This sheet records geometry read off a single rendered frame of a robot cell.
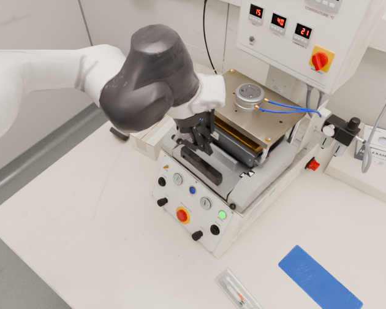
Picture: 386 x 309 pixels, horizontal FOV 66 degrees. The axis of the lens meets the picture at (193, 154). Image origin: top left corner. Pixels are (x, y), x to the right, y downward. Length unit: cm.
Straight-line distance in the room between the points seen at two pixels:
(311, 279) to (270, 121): 49
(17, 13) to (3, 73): 158
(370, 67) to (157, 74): 96
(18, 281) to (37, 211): 85
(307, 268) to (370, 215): 31
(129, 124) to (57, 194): 72
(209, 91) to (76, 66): 24
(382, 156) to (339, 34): 57
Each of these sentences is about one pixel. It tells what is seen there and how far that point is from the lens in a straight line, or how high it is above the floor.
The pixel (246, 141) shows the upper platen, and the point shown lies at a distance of 82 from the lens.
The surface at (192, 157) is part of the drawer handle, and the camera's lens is 84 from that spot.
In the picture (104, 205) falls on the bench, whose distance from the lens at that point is 109.
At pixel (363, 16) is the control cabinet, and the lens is 77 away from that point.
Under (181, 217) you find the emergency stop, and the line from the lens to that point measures 98.
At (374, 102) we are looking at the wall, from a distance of 138.
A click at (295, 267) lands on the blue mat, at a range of 101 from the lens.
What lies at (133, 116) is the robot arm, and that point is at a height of 134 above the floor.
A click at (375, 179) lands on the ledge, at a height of 79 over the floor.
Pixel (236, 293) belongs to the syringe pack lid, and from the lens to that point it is 93.
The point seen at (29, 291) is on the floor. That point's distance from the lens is 192.
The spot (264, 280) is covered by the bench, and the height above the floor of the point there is 75.
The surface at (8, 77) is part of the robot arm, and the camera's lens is 43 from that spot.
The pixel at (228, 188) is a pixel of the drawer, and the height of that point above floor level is 97.
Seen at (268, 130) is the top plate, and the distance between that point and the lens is 79.
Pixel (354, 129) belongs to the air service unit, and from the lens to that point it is 89.
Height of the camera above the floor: 166
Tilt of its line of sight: 51 degrees down
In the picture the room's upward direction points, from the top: straight up
